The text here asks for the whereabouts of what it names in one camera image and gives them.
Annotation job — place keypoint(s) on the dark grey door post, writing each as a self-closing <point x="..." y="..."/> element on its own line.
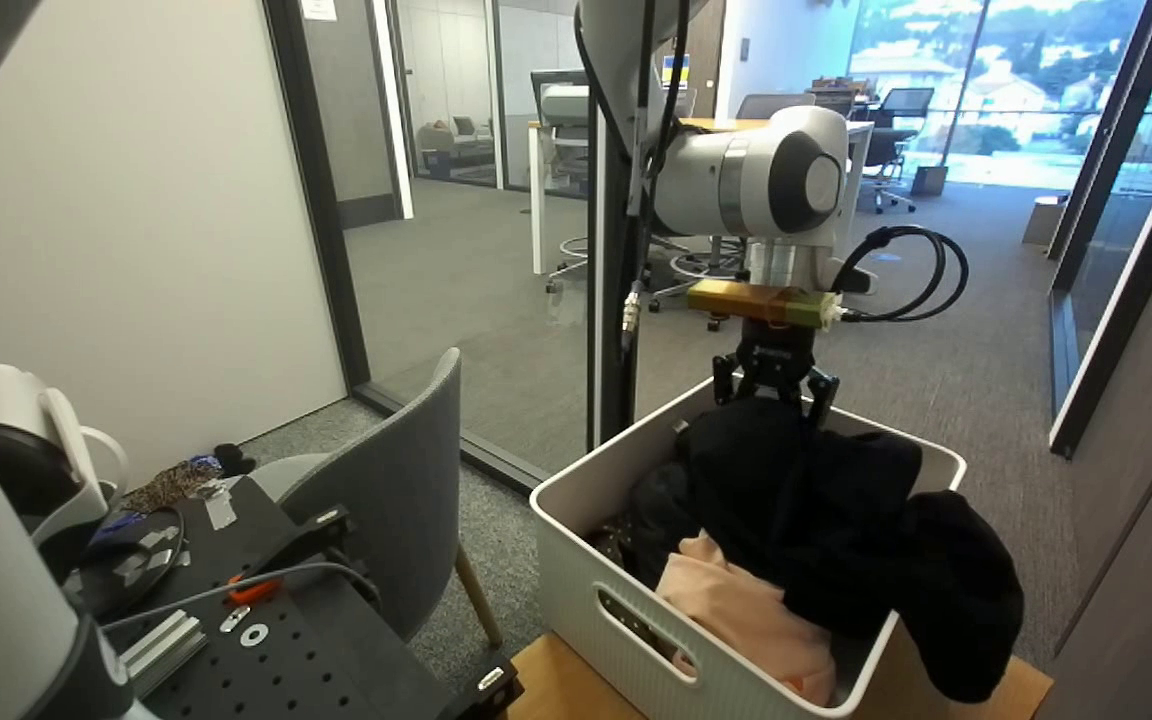
<point x="317" y="201"/>

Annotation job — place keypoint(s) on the black shirt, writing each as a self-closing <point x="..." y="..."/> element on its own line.
<point x="858" y="533"/>

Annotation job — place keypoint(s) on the dark blue printed cloth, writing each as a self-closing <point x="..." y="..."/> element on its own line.
<point x="136" y="547"/>

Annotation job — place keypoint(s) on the gold wrist camera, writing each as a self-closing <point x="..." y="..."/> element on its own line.
<point x="762" y="305"/>

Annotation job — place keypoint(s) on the small black object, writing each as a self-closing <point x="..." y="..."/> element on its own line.
<point x="232" y="460"/>

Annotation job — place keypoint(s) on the wooden top white table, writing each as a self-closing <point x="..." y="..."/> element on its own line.
<point x="537" y="201"/>

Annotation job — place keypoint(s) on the small cardboard box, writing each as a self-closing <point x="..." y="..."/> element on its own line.
<point x="1042" y="223"/>

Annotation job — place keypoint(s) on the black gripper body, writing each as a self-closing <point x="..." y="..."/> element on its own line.
<point x="777" y="357"/>

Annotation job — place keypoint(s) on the white paper tag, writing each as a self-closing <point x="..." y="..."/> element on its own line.
<point x="221" y="508"/>

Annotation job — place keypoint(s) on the aluminium extrusion piece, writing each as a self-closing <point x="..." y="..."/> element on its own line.
<point x="163" y="649"/>

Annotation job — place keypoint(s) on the light grey seat stool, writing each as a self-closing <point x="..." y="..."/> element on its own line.
<point x="563" y="107"/>

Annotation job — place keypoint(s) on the grey chair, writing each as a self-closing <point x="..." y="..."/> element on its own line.
<point x="376" y="505"/>

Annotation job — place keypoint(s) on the dark patterned cloth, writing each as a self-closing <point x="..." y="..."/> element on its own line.
<point x="622" y="542"/>

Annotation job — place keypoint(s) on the white paper sign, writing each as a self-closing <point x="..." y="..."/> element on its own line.
<point x="317" y="11"/>

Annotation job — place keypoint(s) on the brown cardboard box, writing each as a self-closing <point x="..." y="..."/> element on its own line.
<point x="551" y="687"/>

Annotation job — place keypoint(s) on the black glass wall frame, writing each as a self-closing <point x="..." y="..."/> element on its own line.
<point x="616" y="384"/>

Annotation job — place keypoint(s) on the grey lounge armchair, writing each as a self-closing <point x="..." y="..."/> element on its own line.
<point x="457" y="144"/>

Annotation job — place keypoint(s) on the black window frame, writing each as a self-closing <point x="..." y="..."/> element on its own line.
<point x="1120" y="264"/>

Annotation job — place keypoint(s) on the small silver metal piece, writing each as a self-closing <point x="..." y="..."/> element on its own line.
<point x="232" y="622"/>

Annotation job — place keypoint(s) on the black wheeled office chair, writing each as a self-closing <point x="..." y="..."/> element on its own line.
<point x="898" y="125"/>

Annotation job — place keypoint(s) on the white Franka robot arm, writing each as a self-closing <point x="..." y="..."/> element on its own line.
<point x="762" y="172"/>

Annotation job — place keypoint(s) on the white plastic bin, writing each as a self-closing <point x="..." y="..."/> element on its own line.
<point x="600" y="560"/>

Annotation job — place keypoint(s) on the peach cloth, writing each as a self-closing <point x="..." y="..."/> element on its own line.
<point x="748" y="622"/>

